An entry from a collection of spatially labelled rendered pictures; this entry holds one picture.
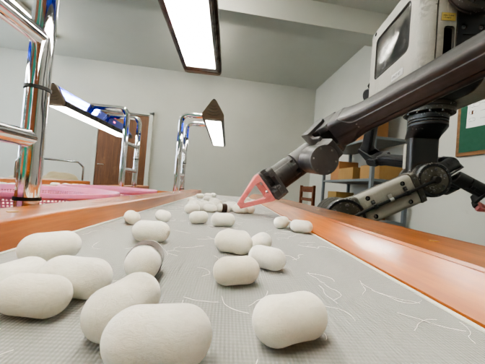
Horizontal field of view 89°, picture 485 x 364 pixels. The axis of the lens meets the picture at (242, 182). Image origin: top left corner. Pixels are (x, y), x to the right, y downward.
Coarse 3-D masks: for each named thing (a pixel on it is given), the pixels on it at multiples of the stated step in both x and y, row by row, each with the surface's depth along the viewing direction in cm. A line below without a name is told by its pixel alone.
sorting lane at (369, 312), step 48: (96, 240) 24; (192, 240) 27; (288, 240) 31; (192, 288) 15; (240, 288) 15; (288, 288) 16; (336, 288) 17; (384, 288) 17; (0, 336) 9; (48, 336) 9; (240, 336) 10; (336, 336) 11; (384, 336) 11; (432, 336) 12; (480, 336) 12
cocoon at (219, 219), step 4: (216, 212) 38; (212, 216) 37; (216, 216) 37; (220, 216) 37; (224, 216) 37; (228, 216) 37; (232, 216) 38; (212, 220) 37; (216, 220) 37; (220, 220) 37; (224, 220) 37; (228, 220) 37; (232, 220) 37; (216, 224) 37; (220, 224) 37; (224, 224) 37; (228, 224) 37; (232, 224) 38
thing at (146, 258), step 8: (136, 248) 15; (144, 248) 15; (152, 248) 15; (128, 256) 15; (136, 256) 14; (144, 256) 15; (152, 256) 15; (160, 256) 16; (128, 264) 14; (136, 264) 14; (144, 264) 14; (152, 264) 15; (160, 264) 15; (128, 272) 14; (152, 272) 15
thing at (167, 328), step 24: (120, 312) 8; (144, 312) 8; (168, 312) 8; (192, 312) 8; (120, 336) 7; (144, 336) 7; (168, 336) 8; (192, 336) 8; (120, 360) 7; (144, 360) 7; (168, 360) 7; (192, 360) 8
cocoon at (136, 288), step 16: (144, 272) 11; (112, 288) 9; (128, 288) 10; (144, 288) 10; (96, 304) 9; (112, 304) 9; (128, 304) 9; (80, 320) 9; (96, 320) 9; (96, 336) 9
